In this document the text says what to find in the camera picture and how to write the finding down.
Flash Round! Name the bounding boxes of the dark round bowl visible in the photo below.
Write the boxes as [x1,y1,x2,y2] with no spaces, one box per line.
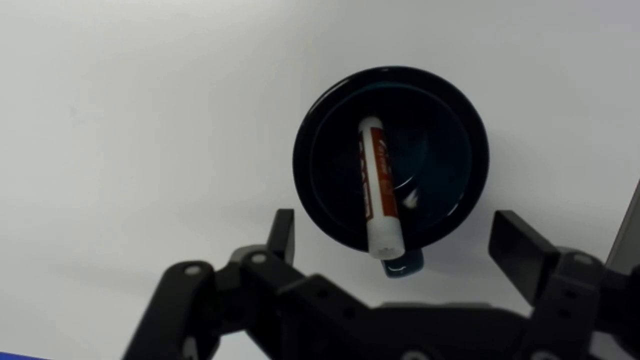
[289,64,492,281]

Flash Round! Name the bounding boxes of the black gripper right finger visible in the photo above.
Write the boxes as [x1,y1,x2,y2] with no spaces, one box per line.
[485,209,640,360]

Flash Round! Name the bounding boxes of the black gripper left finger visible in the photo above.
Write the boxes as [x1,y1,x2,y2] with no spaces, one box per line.
[119,206,375,360]

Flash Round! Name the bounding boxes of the white marker with orange label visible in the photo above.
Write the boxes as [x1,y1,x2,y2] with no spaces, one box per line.
[355,114,405,263]

